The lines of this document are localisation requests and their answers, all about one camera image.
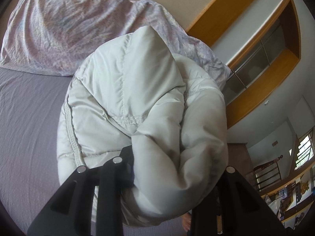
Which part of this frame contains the lilac bed sheet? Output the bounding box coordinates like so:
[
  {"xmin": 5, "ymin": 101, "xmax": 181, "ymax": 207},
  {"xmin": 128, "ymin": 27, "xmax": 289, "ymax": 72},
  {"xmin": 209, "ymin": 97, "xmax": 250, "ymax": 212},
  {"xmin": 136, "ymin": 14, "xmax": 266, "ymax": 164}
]
[{"xmin": 0, "ymin": 67, "xmax": 191, "ymax": 236}]

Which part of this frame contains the pink floral pillow left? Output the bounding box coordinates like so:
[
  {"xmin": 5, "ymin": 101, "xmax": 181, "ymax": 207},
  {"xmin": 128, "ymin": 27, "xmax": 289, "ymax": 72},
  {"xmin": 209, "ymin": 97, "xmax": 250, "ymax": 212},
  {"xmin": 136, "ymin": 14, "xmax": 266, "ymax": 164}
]
[{"xmin": 1, "ymin": 0, "xmax": 134, "ymax": 76}]

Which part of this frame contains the wooden framed glass cabinet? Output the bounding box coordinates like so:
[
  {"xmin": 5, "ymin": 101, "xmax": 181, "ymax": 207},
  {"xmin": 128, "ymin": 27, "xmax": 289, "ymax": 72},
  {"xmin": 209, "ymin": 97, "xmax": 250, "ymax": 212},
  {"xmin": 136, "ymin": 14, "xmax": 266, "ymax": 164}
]
[{"xmin": 187, "ymin": 0, "xmax": 302, "ymax": 128}]

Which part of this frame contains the person's right hand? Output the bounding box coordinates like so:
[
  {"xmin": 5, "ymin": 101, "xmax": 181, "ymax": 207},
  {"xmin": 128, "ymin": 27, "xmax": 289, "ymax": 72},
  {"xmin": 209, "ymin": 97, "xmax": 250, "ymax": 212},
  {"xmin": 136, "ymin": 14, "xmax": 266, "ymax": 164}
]
[{"xmin": 182, "ymin": 213, "xmax": 192, "ymax": 232}]

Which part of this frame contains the cream puffer jacket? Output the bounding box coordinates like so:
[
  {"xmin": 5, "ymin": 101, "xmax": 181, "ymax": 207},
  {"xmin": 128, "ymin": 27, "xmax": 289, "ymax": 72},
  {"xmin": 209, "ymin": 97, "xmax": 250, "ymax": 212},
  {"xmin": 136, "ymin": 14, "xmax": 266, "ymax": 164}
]
[{"xmin": 57, "ymin": 26, "xmax": 228, "ymax": 228}]

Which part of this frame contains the cluttered wooden shelf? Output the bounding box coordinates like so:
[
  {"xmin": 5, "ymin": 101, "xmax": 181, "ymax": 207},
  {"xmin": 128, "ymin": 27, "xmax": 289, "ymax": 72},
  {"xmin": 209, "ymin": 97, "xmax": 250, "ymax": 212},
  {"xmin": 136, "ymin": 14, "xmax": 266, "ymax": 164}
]
[{"xmin": 259, "ymin": 159, "xmax": 314, "ymax": 229}]

